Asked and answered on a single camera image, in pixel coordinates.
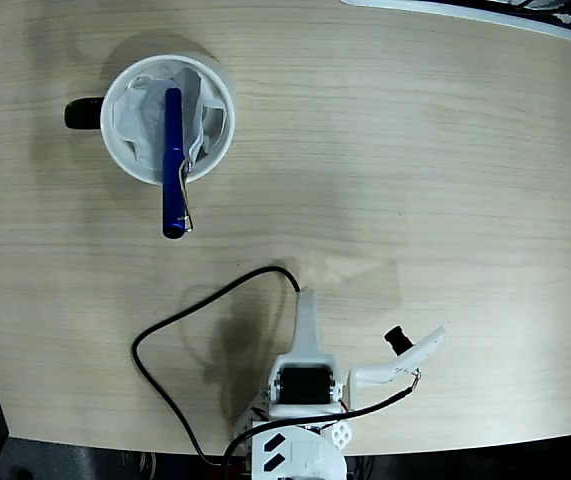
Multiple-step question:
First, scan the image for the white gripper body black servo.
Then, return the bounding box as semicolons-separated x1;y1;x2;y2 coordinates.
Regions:
266;353;349;419

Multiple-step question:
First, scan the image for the blue pen with metal clip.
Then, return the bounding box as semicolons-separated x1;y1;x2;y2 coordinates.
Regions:
160;88;195;240

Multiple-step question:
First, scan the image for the crumpled white tissue paper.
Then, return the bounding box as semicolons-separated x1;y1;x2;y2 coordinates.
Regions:
112;69;228;170

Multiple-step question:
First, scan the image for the white flat device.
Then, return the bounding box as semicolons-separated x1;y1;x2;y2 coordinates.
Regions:
339;0;571;41

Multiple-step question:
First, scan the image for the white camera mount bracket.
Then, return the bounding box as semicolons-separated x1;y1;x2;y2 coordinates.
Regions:
347;325;447;409

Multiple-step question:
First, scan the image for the black camera lens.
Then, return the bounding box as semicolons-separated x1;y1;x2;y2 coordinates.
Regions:
383;324;417;358

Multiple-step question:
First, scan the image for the black camera cable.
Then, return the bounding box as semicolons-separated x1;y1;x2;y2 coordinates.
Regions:
131;265;415;469

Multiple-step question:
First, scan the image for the white mug with black handle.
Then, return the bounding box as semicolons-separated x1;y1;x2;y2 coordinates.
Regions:
63;53;238;187

